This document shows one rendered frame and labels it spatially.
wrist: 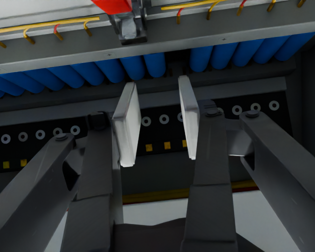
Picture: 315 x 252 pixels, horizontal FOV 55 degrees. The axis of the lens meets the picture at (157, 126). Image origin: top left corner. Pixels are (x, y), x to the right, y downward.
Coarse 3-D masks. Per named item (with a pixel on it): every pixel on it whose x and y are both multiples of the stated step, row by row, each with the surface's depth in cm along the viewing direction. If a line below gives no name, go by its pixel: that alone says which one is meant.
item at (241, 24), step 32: (224, 0) 19; (288, 0) 21; (64, 32) 21; (96, 32) 21; (160, 32) 21; (192, 32) 21; (224, 32) 21; (256, 32) 21; (288, 32) 22; (0, 64) 21; (32, 64) 22; (64, 64) 23
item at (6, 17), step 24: (0, 0) 18; (24, 0) 18; (48, 0) 18; (72, 0) 19; (168, 0) 20; (192, 0) 20; (0, 24) 21; (24, 24) 21; (312, 48) 32; (312, 72) 33; (144, 96) 34; (168, 96) 34; (216, 96) 34; (0, 120) 35; (24, 120) 35; (48, 120) 35
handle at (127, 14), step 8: (96, 0) 11; (104, 0) 11; (112, 0) 11; (120, 0) 11; (128, 0) 13; (104, 8) 12; (112, 8) 13; (120, 8) 13; (128, 8) 13; (120, 16) 16; (128, 16) 17; (128, 24) 17; (128, 32) 17
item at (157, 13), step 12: (228, 0) 20; (240, 0) 20; (252, 0) 20; (264, 0) 20; (276, 0) 20; (156, 12) 20; (168, 12) 20; (180, 12) 20; (192, 12) 21; (60, 24) 21; (72, 24) 21; (96, 24) 21; (108, 24) 21; (0, 36) 21; (12, 36) 21
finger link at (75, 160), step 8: (112, 112) 19; (112, 128) 16; (80, 144) 15; (72, 152) 15; (80, 152) 15; (64, 160) 15; (72, 160) 15; (80, 160) 15; (64, 168) 15; (72, 168) 15; (80, 168) 15; (64, 176) 15
